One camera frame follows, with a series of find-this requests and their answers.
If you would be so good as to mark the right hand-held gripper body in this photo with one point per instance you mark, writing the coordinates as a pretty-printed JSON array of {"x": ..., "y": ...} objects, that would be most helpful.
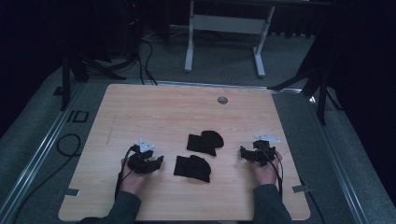
[{"x": 261, "y": 150}]

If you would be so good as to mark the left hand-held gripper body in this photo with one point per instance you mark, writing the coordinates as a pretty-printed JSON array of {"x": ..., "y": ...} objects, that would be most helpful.
[{"x": 141, "y": 160}]

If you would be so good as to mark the black sock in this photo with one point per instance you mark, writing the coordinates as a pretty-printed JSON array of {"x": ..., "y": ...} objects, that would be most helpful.
[
  {"x": 205, "y": 142},
  {"x": 192, "y": 168}
]

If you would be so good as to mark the person's right hand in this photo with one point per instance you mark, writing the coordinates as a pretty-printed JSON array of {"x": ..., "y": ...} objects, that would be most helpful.
[{"x": 267, "y": 170}]

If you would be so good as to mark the person's left hand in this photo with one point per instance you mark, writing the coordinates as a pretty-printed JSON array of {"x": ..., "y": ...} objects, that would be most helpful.
[{"x": 133, "y": 180}]

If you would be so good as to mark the grey tape strip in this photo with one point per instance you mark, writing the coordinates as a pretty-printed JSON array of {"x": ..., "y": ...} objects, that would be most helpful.
[{"x": 300, "y": 188}]

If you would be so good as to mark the grey table grommet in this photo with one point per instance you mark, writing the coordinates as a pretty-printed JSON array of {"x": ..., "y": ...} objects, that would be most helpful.
[{"x": 222, "y": 100}]

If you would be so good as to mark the black tripod stand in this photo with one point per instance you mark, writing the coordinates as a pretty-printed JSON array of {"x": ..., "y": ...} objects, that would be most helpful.
[
  {"x": 314, "y": 84},
  {"x": 81, "y": 67}
]

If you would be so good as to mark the metal floor rail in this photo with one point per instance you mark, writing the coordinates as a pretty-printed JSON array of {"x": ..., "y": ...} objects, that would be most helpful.
[
  {"x": 224, "y": 86},
  {"x": 37, "y": 146},
  {"x": 337, "y": 161}
]

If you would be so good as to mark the white metal desk frame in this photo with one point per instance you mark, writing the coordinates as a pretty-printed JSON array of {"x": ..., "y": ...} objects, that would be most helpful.
[{"x": 226, "y": 28}]

